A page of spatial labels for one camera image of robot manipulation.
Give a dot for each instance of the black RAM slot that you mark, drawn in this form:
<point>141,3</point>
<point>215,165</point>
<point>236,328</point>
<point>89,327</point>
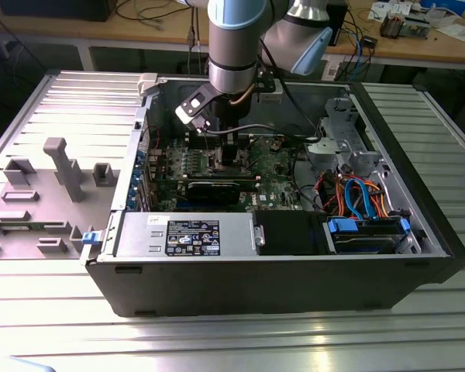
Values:
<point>195,146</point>
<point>195,138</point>

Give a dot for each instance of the blue plastic box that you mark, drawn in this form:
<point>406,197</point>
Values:
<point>445,4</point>

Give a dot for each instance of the pale blue rounded object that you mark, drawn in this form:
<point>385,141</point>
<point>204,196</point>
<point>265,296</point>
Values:
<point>27,366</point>

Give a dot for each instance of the metal CPU socket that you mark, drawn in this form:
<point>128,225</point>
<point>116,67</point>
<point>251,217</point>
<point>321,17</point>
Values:
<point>216,154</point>

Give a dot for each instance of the round coin battery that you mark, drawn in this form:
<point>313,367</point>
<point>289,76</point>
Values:
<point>277,145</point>

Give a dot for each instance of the white printed card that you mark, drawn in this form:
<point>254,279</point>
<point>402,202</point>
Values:
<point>383,9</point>

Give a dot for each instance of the silver power supply unit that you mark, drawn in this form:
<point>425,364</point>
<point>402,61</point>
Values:
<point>139,236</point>

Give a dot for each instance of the black tower box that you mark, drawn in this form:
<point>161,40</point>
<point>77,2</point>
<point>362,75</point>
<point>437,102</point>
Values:
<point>339,19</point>

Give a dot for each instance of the blue case latch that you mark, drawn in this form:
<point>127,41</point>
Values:
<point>91,238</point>

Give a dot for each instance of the grey electronic box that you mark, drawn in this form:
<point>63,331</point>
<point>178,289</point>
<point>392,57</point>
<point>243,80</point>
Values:
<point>414,27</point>

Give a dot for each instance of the hard disk in blue carrier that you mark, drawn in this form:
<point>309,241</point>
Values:
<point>356,242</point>

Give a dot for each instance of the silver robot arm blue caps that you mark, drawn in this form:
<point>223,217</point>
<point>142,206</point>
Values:
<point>232,50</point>

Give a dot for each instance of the grey parts rack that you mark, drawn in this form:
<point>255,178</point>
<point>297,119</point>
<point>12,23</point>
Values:
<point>50,201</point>

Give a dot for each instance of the black open PC case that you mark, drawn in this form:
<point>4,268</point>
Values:
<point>255,286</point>

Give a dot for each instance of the silver metal drive cage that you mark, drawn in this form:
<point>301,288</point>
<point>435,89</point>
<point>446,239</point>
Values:
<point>335,116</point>

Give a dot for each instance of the wooden desk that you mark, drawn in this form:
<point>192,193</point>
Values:
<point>139,27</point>

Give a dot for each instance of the black monitor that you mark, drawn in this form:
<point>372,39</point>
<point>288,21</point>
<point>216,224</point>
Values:
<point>54,9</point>

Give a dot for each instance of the small black adapter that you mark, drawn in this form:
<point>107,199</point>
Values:
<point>370,41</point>

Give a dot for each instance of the white paper sheet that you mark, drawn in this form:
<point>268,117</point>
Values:
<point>457,31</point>

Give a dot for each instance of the black graphics card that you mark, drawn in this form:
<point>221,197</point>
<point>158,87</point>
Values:
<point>213,191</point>

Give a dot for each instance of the copper heatsink cooler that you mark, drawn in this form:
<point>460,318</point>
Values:
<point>391,27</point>

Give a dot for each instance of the silver square CPU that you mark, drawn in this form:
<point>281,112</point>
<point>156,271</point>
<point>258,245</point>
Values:
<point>217,164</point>

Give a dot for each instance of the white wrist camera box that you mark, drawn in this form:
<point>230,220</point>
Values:
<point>191,108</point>

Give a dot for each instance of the green motherboard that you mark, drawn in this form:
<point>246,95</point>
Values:
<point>271,182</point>

